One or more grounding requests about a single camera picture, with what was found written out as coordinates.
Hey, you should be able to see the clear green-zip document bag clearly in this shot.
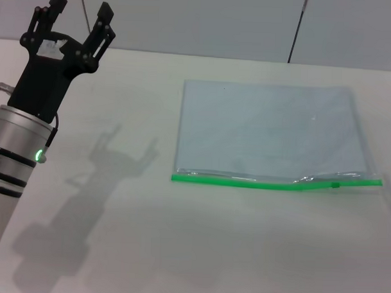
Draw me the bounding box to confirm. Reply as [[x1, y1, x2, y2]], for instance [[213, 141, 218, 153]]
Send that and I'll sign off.
[[170, 78, 387, 194]]

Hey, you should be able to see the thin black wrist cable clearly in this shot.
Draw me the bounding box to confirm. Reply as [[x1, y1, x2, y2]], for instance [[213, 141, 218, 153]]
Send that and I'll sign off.
[[45, 113, 60, 149]]

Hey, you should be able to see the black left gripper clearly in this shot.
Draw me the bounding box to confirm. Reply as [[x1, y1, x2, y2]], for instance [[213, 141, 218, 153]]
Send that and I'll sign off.
[[6, 0, 118, 126]]

